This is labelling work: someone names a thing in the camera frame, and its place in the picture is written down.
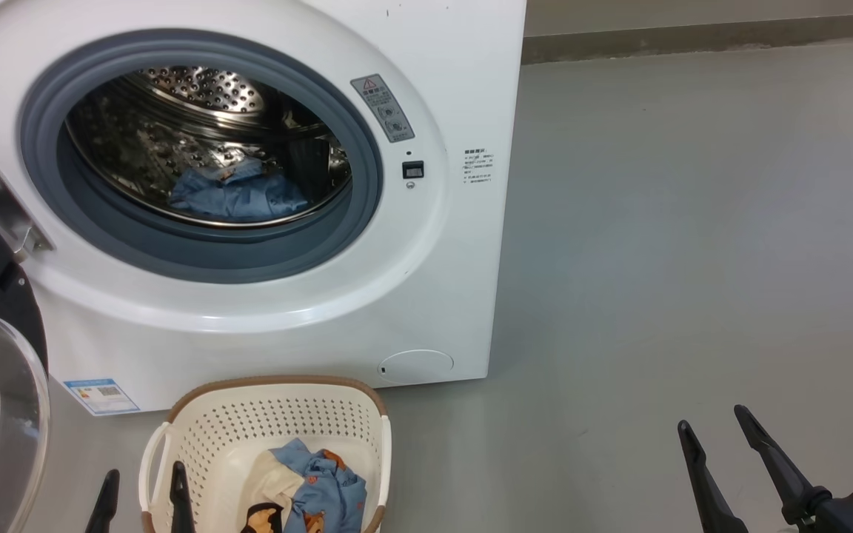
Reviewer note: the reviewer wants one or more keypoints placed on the black door latch socket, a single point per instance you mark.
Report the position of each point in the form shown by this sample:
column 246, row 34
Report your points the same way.
column 413, row 170

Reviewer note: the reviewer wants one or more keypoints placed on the blue energy label sticker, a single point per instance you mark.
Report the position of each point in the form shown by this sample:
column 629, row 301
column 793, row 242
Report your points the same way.
column 103, row 397

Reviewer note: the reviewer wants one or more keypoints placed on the metal door hinge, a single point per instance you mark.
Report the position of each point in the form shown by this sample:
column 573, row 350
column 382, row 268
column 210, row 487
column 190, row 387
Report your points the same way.
column 4, row 211

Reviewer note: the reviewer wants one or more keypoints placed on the white front-load washing machine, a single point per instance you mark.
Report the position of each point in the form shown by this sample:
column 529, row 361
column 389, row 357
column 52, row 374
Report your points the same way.
column 434, row 296

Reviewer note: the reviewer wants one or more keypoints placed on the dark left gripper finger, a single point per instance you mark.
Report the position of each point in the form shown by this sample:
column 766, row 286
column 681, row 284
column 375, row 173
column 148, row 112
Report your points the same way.
column 181, row 503
column 106, row 511

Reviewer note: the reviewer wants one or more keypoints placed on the grey warning sticker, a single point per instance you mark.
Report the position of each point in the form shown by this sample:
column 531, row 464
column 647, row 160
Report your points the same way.
column 383, row 109

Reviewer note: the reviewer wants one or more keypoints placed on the round white filter cover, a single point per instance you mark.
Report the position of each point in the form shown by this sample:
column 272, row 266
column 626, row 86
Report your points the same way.
column 417, row 366

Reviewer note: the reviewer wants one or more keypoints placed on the white basket with brown rim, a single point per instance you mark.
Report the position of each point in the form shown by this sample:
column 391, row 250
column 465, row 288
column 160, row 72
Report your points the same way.
column 212, row 437

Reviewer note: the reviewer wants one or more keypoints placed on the blue and cream printed garment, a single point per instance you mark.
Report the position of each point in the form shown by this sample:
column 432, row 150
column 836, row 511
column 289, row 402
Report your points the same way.
column 323, row 488

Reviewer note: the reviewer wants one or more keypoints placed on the grey rubber door gasket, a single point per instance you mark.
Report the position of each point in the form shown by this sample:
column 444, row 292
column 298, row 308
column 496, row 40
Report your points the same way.
column 197, row 255

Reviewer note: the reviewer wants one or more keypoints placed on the stainless steel washer drum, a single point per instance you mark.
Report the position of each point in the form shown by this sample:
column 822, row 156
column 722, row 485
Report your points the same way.
column 175, row 96

